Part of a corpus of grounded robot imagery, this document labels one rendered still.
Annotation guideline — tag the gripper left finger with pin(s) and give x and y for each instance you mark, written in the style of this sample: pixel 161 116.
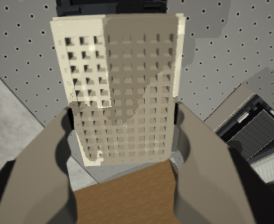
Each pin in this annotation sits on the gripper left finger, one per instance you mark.
pixel 35 187

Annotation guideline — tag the grey perforated base plate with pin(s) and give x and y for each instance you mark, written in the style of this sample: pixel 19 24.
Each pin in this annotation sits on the grey perforated base plate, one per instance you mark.
pixel 226 43

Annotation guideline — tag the dark grey well plate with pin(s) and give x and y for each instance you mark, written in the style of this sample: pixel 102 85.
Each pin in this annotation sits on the dark grey well plate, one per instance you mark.
pixel 253 133

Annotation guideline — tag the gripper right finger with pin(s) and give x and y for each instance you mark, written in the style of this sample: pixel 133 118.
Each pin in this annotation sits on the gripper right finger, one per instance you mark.
pixel 216 185

